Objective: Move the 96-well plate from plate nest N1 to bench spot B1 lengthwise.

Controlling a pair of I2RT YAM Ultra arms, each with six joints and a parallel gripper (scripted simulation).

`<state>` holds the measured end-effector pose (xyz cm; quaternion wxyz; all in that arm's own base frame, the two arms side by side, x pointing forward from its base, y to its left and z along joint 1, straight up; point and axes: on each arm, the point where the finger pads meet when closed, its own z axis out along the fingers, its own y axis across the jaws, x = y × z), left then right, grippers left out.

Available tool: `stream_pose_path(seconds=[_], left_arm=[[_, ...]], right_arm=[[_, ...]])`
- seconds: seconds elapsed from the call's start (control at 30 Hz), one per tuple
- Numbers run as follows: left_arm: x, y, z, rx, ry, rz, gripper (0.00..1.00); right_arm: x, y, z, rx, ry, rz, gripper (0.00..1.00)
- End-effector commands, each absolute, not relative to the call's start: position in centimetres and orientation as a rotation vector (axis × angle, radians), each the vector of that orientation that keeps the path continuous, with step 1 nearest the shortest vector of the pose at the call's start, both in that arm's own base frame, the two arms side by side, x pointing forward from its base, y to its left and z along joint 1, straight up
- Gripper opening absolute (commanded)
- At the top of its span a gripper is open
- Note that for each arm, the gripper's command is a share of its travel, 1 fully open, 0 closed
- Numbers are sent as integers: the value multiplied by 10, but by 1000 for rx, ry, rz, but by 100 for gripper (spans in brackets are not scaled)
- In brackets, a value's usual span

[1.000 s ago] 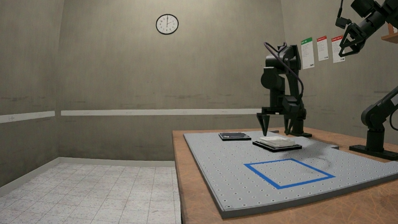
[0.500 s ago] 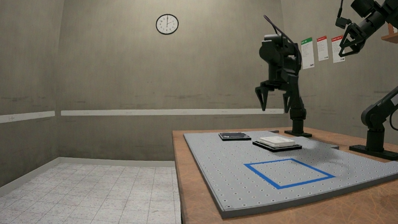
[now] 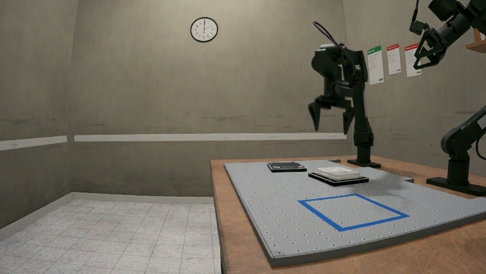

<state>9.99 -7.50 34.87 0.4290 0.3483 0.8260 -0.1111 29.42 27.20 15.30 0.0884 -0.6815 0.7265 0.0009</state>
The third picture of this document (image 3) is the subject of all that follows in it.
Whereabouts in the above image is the white well plate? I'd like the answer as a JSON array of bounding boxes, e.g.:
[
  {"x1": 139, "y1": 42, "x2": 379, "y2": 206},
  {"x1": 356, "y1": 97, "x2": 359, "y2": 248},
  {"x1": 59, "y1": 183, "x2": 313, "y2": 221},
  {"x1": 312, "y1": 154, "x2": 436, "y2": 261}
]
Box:
[{"x1": 316, "y1": 167, "x2": 361, "y2": 180}]

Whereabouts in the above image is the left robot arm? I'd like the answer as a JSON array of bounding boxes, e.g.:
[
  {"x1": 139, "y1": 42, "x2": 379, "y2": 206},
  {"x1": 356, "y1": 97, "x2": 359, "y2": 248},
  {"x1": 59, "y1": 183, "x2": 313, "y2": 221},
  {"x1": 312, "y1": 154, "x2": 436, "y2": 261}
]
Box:
[{"x1": 409, "y1": 0, "x2": 486, "y2": 196}]

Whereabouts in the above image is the blue tape outline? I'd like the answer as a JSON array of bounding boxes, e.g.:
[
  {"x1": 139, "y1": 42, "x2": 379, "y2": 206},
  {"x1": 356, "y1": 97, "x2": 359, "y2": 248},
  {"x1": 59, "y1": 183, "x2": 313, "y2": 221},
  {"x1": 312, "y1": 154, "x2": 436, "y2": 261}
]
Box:
[{"x1": 298, "y1": 194, "x2": 410, "y2": 232}]

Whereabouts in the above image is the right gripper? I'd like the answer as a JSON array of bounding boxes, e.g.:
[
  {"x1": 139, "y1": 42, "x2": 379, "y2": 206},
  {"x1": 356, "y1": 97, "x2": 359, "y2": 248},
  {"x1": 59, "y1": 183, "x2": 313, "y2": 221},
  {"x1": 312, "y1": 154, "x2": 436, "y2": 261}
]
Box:
[{"x1": 308, "y1": 78, "x2": 356, "y2": 135}]

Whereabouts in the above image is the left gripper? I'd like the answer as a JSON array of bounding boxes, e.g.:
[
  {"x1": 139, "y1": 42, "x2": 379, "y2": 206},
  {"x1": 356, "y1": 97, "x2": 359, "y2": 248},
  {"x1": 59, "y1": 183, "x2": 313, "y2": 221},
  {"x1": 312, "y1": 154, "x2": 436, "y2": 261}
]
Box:
[{"x1": 413, "y1": 21, "x2": 458, "y2": 70}]

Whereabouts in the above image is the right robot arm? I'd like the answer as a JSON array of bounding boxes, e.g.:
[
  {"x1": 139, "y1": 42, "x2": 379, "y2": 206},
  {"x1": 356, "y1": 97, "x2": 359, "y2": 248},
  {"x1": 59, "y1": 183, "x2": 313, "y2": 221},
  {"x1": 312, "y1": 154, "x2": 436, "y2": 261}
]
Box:
[{"x1": 311, "y1": 43, "x2": 381, "y2": 168}]

